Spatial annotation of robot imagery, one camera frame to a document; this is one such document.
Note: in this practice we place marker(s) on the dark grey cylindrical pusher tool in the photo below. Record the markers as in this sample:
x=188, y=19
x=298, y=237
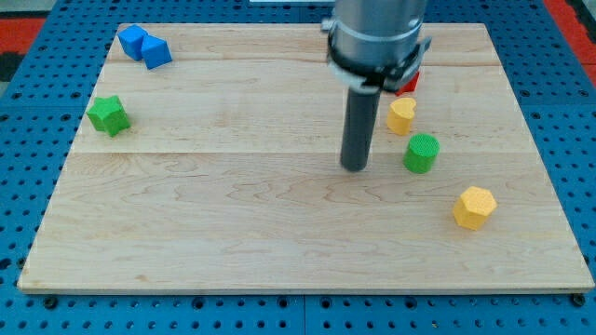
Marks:
x=360, y=117

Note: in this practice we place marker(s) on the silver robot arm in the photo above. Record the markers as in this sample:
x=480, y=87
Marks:
x=373, y=47

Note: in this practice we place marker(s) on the yellow hexagon block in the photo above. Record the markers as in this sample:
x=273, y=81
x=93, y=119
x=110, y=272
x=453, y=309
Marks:
x=474, y=207

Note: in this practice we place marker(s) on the yellow heart block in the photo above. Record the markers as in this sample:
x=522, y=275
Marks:
x=400, y=115

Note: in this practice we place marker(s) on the red block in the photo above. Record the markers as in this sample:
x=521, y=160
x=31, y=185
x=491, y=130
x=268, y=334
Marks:
x=410, y=86

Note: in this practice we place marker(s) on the green cylinder block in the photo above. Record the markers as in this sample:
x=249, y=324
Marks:
x=421, y=153

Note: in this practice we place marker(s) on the wooden board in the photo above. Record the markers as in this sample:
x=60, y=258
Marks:
x=228, y=180

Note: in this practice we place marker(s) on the blue angular block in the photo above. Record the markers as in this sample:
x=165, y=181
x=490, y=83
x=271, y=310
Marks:
x=155, y=52

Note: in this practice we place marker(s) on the blue cube block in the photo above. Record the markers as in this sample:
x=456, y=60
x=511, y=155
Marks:
x=131, y=39

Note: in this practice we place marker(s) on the green star block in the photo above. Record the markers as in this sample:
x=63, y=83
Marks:
x=108, y=115

